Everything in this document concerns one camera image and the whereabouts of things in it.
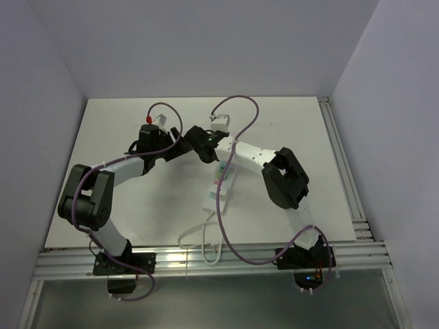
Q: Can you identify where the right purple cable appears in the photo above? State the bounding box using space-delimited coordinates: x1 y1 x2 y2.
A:
209 95 333 292

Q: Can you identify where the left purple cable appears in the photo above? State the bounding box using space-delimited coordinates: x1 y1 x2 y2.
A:
72 101 182 302

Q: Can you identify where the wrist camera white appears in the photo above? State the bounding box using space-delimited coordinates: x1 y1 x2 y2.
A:
146 114 167 133
209 114 230 133

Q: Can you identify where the aluminium frame rail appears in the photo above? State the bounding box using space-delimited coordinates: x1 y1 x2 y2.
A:
318 97 374 242
32 241 393 280

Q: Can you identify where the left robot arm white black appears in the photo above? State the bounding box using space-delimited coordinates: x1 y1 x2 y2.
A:
58 124 192 273

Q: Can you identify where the green plug adapter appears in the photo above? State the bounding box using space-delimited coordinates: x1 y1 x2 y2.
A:
217 164 226 178

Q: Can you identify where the aluminium frame rail right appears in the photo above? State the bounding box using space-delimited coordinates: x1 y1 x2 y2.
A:
318 97 374 242

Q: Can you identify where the white power strip cord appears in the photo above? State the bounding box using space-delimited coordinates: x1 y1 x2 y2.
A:
178 210 226 267

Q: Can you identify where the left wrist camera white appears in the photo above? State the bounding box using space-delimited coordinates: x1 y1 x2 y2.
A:
146 114 167 133

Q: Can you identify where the white square plug adapter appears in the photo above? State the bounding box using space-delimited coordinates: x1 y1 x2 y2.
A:
209 183 229 199

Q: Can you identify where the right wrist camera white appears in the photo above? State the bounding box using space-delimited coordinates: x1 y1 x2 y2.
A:
209 114 230 133

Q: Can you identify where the purple cable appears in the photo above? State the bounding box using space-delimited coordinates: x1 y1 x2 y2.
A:
72 101 182 302
209 95 333 292

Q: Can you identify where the aluminium frame rail front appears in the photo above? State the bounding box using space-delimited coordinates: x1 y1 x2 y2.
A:
32 241 393 280

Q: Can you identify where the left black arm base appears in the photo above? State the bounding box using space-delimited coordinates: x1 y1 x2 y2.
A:
92 252 156 297

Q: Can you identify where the white colourful power strip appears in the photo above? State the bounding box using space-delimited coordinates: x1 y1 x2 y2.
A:
202 159 238 214

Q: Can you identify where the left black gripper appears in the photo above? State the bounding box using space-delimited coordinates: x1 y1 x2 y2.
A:
152 127 193 162

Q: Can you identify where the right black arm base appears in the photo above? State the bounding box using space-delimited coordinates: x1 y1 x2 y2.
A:
272 236 336 291

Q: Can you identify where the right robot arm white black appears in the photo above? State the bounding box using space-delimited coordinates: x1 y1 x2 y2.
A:
184 125 334 267

